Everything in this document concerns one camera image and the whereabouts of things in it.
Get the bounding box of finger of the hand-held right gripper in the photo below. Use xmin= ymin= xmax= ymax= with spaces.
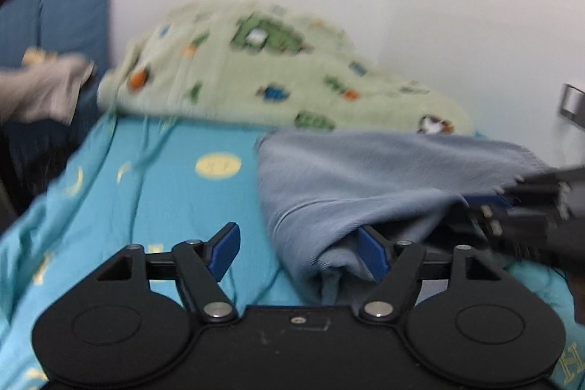
xmin=459 ymin=194 xmax=567 ymax=257
xmin=496 ymin=170 xmax=563 ymax=200

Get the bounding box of grey wall socket panel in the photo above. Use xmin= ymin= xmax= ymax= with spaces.
xmin=560 ymin=82 xmax=585 ymax=122

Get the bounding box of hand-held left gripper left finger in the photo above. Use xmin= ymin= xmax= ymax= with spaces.
xmin=84 ymin=222 xmax=241 ymax=323

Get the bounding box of blue-grey knit garment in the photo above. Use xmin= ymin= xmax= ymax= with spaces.
xmin=253 ymin=129 xmax=556 ymax=305

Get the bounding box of beige cloth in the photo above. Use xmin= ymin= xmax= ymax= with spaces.
xmin=0 ymin=56 xmax=98 ymax=126

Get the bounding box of teal printed bed sheet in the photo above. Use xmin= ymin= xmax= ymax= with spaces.
xmin=0 ymin=113 xmax=585 ymax=390

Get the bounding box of green printed fleece blanket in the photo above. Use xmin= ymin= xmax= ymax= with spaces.
xmin=98 ymin=0 xmax=475 ymax=136

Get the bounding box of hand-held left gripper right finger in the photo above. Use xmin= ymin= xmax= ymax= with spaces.
xmin=357 ymin=226 xmax=519 ymax=323

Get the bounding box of small blue pillow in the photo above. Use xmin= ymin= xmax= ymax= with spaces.
xmin=0 ymin=0 xmax=44 ymax=68

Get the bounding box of small yellow object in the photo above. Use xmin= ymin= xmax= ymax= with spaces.
xmin=22 ymin=48 xmax=59 ymax=65

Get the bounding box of large blue pillow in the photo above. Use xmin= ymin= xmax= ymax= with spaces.
xmin=39 ymin=0 xmax=111 ymax=73

